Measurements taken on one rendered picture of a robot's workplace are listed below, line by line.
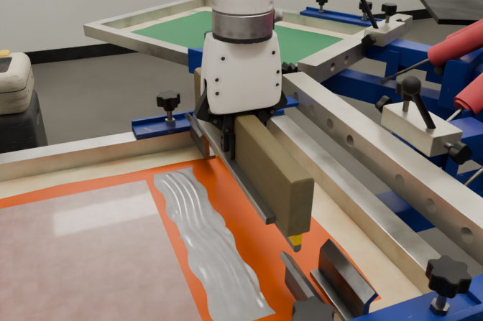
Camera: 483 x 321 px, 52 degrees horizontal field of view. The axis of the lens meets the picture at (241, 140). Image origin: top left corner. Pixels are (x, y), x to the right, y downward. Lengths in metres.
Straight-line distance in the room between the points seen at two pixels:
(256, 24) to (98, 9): 3.93
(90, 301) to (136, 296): 0.06
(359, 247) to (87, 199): 0.43
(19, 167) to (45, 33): 3.62
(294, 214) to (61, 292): 0.32
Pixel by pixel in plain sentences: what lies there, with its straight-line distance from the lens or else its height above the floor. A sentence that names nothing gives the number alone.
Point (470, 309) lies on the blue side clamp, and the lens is 0.61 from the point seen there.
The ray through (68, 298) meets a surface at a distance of 0.68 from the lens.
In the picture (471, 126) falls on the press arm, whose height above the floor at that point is 1.04.
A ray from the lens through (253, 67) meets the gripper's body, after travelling 0.62.
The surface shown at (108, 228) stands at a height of 0.96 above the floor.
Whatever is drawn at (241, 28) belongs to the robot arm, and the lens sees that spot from 0.59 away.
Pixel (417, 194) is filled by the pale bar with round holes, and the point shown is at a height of 1.02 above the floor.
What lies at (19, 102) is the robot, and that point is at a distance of 1.59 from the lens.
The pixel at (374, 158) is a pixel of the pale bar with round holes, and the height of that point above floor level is 1.02.
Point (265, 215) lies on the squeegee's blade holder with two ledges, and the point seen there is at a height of 1.07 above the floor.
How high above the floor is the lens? 1.42
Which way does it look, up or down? 28 degrees down
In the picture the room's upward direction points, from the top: straight up
